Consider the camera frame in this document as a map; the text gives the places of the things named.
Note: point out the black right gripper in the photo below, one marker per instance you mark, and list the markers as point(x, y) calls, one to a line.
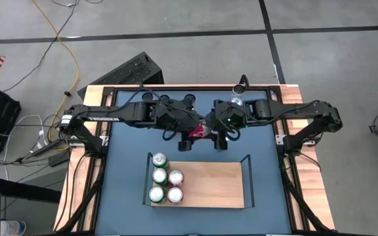
point(230, 113)

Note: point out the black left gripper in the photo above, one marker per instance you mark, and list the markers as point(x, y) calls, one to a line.
point(176, 114)

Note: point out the red Coca-Cola can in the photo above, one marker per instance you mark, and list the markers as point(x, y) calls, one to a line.
point(176, 177)
point(199, 132)
point(175, 195)

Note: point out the green Sprite soda can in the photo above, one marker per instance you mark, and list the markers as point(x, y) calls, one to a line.
point(159, 176)
point(159, 160)
point(157, 194)

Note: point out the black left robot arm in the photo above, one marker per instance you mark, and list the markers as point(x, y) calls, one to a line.
point(110, 115)

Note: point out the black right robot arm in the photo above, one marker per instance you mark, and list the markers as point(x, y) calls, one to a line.
point(294, 111)

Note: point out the black perforated computer case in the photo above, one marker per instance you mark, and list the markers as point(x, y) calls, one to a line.
point(126, 70)

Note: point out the black power brick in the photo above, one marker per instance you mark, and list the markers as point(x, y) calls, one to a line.
point(59, 159)

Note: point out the black base beam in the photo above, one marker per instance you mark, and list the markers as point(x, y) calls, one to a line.
point(21, 190)

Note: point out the black crate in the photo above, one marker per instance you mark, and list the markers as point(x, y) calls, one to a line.
point(2, 121)

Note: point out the white blue object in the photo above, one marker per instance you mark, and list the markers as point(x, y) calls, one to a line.
point(13, 227)

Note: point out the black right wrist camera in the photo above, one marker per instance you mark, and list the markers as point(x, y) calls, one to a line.
point(221, 144)

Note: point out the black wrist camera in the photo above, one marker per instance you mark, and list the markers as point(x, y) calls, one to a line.
point(221, 144)
point(185, 145)

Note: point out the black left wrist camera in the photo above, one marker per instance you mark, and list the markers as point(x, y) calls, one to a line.
point(185, 145)

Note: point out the black table frame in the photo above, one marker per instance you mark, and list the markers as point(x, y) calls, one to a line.
point(208, 88)

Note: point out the wooden shelf black metal frame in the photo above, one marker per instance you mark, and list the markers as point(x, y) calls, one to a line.
point(208, 183)

